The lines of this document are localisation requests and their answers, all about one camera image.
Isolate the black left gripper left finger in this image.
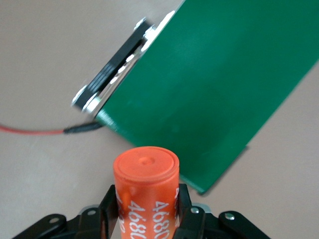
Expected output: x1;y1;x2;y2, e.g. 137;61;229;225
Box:
12;184;120;239

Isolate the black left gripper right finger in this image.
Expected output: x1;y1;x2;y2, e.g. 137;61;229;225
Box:
174;183;271;239

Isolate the orange 4680 battery cylinder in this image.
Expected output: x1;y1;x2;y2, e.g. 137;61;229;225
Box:
113;146;180;239

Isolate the red and black wire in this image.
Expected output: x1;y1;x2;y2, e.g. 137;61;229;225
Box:
0;121;104;136

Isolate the green conveyor belt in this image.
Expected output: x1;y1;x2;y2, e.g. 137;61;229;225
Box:
71;0;319;195

